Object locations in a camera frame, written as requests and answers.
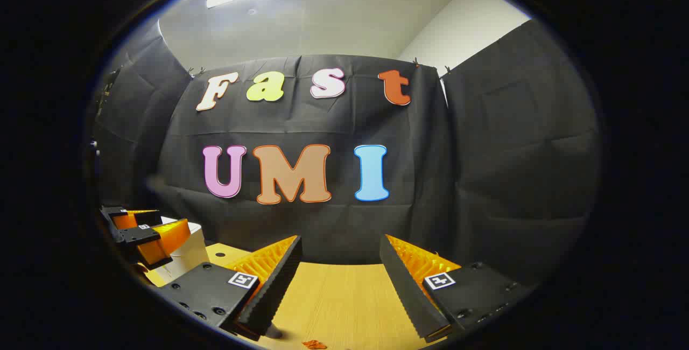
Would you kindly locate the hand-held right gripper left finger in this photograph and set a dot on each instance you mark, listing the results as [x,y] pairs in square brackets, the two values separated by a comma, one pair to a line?
[274,291]

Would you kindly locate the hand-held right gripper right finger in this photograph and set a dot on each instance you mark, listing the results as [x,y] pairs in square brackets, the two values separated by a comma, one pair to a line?
[401,291]

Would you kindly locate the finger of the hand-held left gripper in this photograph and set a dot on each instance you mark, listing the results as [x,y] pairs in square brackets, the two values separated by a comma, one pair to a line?
[125,221]
[172,237]

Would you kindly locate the white desktop garbage bin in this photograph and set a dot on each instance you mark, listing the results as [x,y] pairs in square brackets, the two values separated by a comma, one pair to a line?
[188,256]

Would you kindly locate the silver pop can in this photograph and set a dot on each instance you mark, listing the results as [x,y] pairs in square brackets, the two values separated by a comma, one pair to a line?
[273,331]

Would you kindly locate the orange paper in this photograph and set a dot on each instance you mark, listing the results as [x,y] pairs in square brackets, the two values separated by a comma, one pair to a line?
[314,345]

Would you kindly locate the wooden desktop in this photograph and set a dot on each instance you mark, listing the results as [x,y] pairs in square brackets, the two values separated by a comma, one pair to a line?
[344,307]

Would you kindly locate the black backdrop cloth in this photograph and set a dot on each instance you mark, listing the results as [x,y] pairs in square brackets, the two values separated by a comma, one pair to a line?
[484,177]

